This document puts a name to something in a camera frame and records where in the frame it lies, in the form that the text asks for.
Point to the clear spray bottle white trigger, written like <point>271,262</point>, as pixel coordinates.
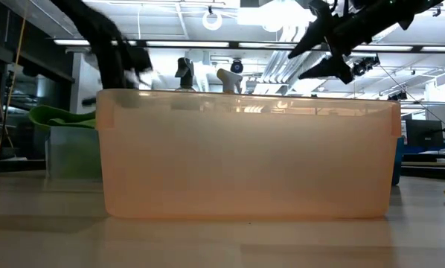
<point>230,80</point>

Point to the orange plastic bin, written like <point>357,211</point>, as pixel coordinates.
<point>245,160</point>

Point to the long ceiling light bar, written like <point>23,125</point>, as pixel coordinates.
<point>187,44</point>

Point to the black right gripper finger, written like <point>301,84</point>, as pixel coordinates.
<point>317,31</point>
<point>336,69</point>

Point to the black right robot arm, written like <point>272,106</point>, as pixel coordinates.
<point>425,6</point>

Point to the clear plastic bin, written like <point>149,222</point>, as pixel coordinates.
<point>73,156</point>

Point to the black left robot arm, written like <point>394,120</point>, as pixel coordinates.
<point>92,22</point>

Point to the round black ceiling camera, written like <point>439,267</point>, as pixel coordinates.
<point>236,67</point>

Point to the dark background monitor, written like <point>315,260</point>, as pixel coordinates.
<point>423,132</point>

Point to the blue plastic bin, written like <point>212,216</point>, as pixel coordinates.
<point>397,164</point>

